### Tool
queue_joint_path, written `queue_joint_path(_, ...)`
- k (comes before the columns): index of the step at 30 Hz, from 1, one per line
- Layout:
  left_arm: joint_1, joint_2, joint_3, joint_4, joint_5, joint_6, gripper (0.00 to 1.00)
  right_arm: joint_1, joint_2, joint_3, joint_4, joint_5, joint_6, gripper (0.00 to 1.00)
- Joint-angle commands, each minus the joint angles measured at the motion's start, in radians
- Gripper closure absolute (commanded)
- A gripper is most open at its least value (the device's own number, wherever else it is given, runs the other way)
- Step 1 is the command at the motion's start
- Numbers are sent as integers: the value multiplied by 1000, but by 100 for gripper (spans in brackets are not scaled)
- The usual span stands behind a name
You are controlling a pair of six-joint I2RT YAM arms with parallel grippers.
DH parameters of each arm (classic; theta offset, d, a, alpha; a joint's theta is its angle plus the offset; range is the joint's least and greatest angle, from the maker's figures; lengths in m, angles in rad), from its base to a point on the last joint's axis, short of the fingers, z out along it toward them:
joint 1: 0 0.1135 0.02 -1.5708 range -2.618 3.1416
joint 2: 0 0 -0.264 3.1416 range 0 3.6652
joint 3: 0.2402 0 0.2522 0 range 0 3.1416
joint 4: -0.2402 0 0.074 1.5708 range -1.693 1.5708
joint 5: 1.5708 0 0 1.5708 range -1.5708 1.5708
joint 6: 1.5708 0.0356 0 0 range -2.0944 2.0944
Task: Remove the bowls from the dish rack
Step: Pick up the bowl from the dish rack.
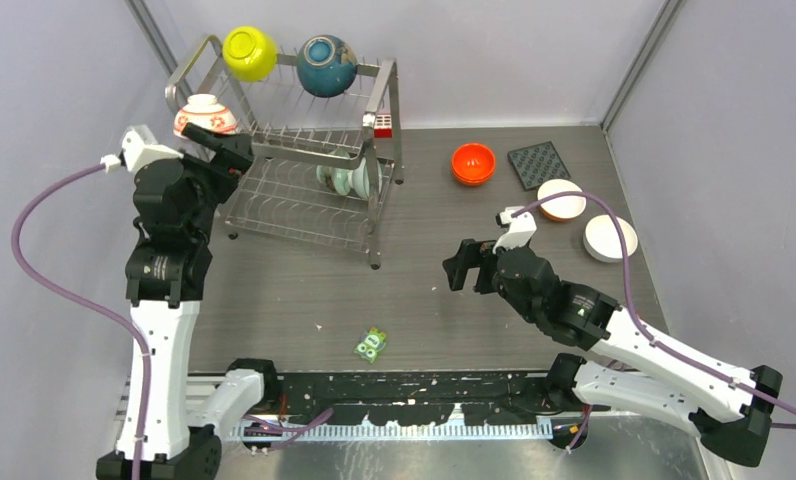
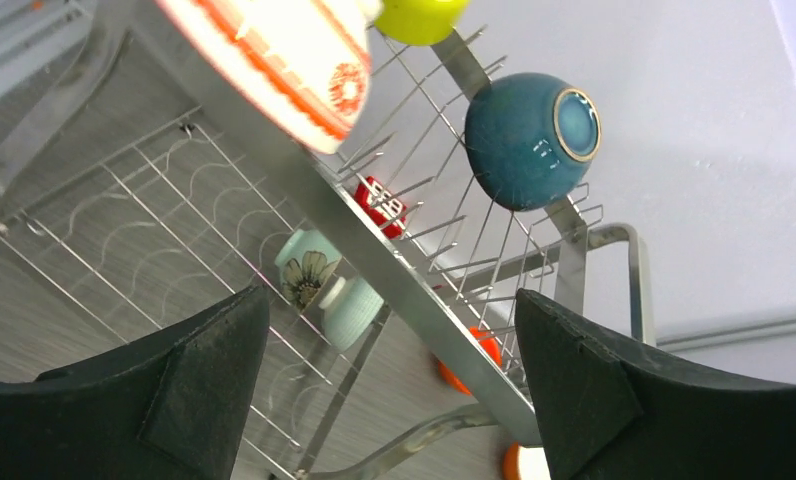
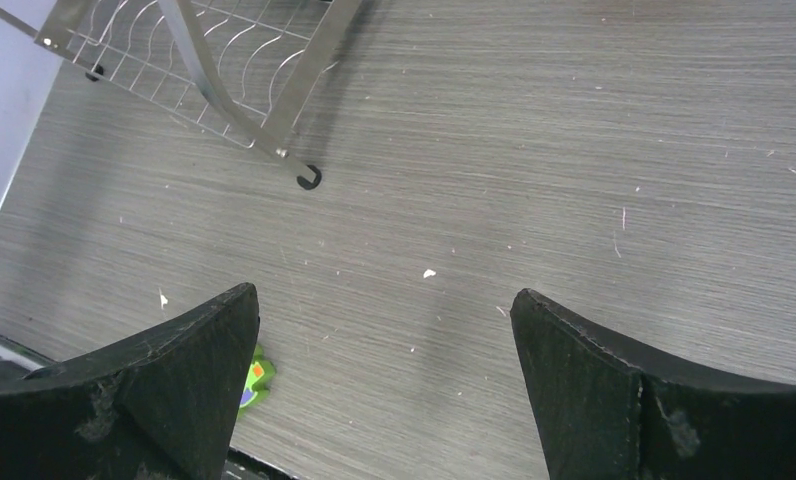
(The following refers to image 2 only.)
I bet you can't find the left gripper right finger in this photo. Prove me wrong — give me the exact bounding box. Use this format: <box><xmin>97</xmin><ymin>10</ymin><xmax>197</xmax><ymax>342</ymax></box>
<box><xmin>515</xmin><ymin>289</ymin><xmax>796</xmax><ymax>479</ymax></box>

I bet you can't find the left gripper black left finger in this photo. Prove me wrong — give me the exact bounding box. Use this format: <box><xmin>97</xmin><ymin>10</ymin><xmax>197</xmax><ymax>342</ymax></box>
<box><xmin>0</xmin><ymin>286</ymin><xmax>270</xmax><ymax>479</ymax></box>

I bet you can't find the orange bowl white inside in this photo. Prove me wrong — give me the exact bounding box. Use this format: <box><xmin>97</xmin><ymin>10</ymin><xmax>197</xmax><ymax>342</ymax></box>
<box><xmin>501</xmin><ymin>443</ymin><xmax>551</xmax><ymax>480</ymax></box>

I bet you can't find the metal two-tier dish rack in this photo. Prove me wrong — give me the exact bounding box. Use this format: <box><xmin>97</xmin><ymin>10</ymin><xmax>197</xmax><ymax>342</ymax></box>
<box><xmin>0</xmin><ymin>1</ymin><xmax>655</xmax><ymax>479</ymax></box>

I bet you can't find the white bowl red pattern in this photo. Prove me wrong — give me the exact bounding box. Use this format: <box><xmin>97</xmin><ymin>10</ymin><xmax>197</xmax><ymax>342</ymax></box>
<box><xmin>157</xmin><ymin>0</ymin><xmax>383</xmax><ymax>154</ymax></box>

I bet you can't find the white plate in rack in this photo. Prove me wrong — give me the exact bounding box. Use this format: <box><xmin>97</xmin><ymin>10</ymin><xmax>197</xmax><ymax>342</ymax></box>
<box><xmin>318</xmin><ymin>277</ymin><xmax>384</xmax><ymax>352</ymax></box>

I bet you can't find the pale green ceramic bowl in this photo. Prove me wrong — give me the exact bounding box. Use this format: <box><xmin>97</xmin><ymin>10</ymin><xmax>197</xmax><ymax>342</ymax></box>
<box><xmin>274</xmin><ymin>229</ymin><xmax>342</xmax><ymax>311</ymax></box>

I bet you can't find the dark blue ceramic bowl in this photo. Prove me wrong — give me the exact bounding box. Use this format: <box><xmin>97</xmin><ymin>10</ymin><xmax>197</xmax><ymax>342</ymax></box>
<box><xmin>464</xmin><ymin>72</ymin><xmax>602</xmax><ymax>212</ymax></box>

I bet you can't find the red white toy block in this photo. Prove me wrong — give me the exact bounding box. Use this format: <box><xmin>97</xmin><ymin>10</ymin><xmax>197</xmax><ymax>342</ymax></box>
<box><xmin>353</xmin><ymin>176</ymin><xmax>407</xmax><ymax>239</ymax></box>

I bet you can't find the yellow bowl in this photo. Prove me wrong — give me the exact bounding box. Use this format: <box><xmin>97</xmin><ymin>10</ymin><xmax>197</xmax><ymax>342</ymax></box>
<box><xmin>374</xmin><ymin>0</ymin><xmax>470</xmax><ymax>46</ymax></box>

